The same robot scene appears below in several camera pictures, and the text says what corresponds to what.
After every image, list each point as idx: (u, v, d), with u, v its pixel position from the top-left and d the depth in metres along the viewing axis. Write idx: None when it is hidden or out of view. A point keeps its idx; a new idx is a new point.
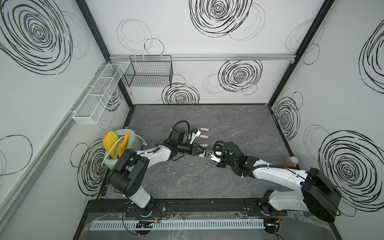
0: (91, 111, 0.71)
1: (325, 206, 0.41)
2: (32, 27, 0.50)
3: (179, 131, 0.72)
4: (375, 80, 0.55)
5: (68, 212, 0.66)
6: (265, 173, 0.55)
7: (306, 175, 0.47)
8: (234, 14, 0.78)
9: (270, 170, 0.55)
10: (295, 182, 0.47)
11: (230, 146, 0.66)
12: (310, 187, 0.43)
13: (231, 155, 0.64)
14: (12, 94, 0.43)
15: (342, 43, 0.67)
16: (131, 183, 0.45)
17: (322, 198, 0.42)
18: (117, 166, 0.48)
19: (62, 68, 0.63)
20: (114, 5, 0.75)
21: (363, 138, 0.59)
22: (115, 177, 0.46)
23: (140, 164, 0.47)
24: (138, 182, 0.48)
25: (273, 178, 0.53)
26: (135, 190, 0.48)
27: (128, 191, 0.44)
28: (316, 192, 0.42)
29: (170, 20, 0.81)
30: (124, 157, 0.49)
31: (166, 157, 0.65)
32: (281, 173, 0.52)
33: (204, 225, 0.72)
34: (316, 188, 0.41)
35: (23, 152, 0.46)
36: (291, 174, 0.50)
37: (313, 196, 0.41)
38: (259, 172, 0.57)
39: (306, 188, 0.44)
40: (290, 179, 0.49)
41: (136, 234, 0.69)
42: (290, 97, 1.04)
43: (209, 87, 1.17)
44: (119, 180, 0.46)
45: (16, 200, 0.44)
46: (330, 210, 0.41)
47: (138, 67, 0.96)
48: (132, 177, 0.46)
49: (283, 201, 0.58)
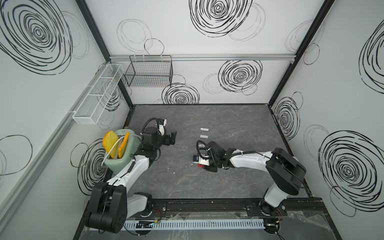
0: (90, 111, 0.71)
1: (287, 180, 0.45)
2: (32, 27, 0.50)
3: (149, 132, 0.65)
4: (374, 80, 0.55)
5: (68, 212, 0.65)
6: (241, 159, 0.60)
7: (270, 154, 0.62)
8: (234, 14, 0.78)
9: (244, 156, 0.60)
10: (262, 162, 0.52)
11: (209, 143, 0.75)
12: (273, 164, 0.47)
13: (211, 151, 0.72)
14: (11, 93, 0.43)
15: (342, 43, 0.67)
16: (115, 219, 0.40)
17: (285, 172, 0.46)
18: (91, 206, 0.41)
19: (62, 68, 0.63)
20: (114, 5, 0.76)
21: (363, 138, 0.59)
22: (95, 217, 0.41)
23: (115, 196, 0.41)
24: (123, 212, 0.44)
25: (246, 163, 0.57)
26: (122, 220, 0.44)
27: (114, 226, 0.40)
28: (279, 169, 0.46)
29: (170, 20, 0.80)
30: (95, 195, 0.41)
31: (145, 166, 0.60)
32: (251, 157, 0.57)
33: (203, 225, 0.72)
34: (279, 166, 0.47)
35: (23, 152, 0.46)
36: (259, 155, 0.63)
37: (276, 172, 0.45)
38: (235, 159, 0.62)
39: (270, 165, 0.48)
40: (259, 160, 0.53)
41: (136, 234, 0.69)
42: (289, 97, 1.05)
43: (209, 87, 1.17)
44: (101, 219, 0.41)
45: (16, 201, 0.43)
46: (292, 183, 0.45)
47: (138, 67, 0.96)
48: (113, 212, 0.40)
49: (272, 194, 0.58)
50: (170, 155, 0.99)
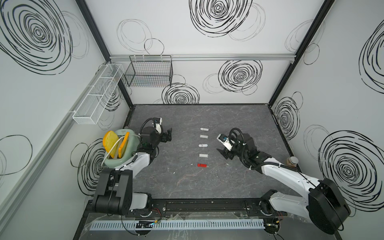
0: (90, 111, 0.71)
1: (329, 218, 0.40)
2: (32, 27, 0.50)
3: (147, 132, 0.68)
4: (374, 80, 0.55)
5: (68, 213, 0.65)
6: (277, 172, 0.54)
7: (316, 183, 0.46)
8: (234, 14, 0.78)
9: (281, 170, 0.54)
10: (303, 186, 0.46)
11: (246, 137, 0.66)
12: (319, 195, 0.42)
13: (244, 145, 0.64)
14: (11, 93, 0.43)
15: (342, 43, 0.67)
16: (122, 201, 0.42)
17: (328, 208, 0.40)
18: (100, 189, 0.43)
19: (62, 68, 0.63)
20: (115, 6, 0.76)
21: (363, 138, 0.59)
22: (103, 201, 0.42)
23: (123, 179, 0.44)
24: (129, 198, 0.46)
25: (281, 178, 0.52)
26: (128, 205, 0.45)
27: (121, 209, 0.42)
28: (323, 202, 0.40)
29: (170, 20, 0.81)
30: (103, 178, 0.44)
31: (146, 162, 0.63)
32: (291, 175, 0.51)
33: (204, 225, 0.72)
34: (324, 198, 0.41)
35: (23, 152, 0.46)
36: (301, 178, 0.49)
37: (319, 205, 0.40)
38: (269, 169, 0.56)
39: (314, 196, 0.43)
40: (299, 182, 0.48)
41: (136, 234, 0.69)
42: (289, 97, 1.05)
43: (209, 87, 1.17)
44: (109, 202, 0.42)
45: (16, 201, 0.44)
46: (333, 222, 0.40)
47: (138, 67, 0.96)
48: (120, 194, 0.43)
49: (281, 200, 0.61)
50: (170, 155, 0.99)
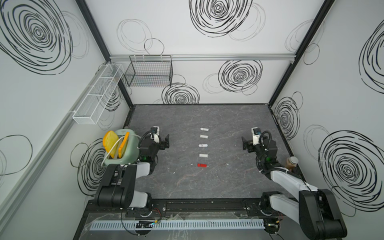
0: (91, 111, 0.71)
1: (311, 218, 0.41)
2: (32, 27, 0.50)
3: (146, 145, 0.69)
4: (374, 80, 0.55)
5: (68, 213, 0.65)
6: (281, 176, 0.58)
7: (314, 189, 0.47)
8: (234, 14, 0.78)
9: (285, 175, 0.58)
10: None
11: (272, 144, 0.67)
12: (308, 195, 0.45)
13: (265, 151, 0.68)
14: (11, 93, 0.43)
15: (342, 43, 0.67)
16: (126, 192, 0.44)
17: (314, 211, 0.41)
18: (105, 180, 0.46)
19: (62, 68, 0.63)
20: (115, 6, 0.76)
21: (363, 138, 0.59)
22: (105, 194, 0.43)
23: (130, 169, 0.48)
24: (131, 193, 0.47)
25: (284, 183, 0.56)
26: (128, 203, 0.45)
27: (124, 201, 0.43)
28: (310, 203, 0.42)
29: (170, 20, 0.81)
30: (110, 171, 0.47)
31: (147, 171, 0.66)
32: (292, 179, 0.55)
33: (204, 225, 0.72)
34: (314, 200, 0.43)
35: (23, 152, 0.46)
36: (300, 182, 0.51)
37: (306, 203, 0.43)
38: (276, 173, 0.61)
39: (304, 194, 0.46)
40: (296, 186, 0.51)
41: (136, 234, 0.69)
42: (289, 97, 1.05)
43: (209, 87, 1.17)
44: (111, 194, 0.43)
45: (16, 201, 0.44)
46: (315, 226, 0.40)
47: (139, 67, 0.96)
48: (125, 184, 0.45)
49: (280, 200, 0.61)
50: (170, 155, 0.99)
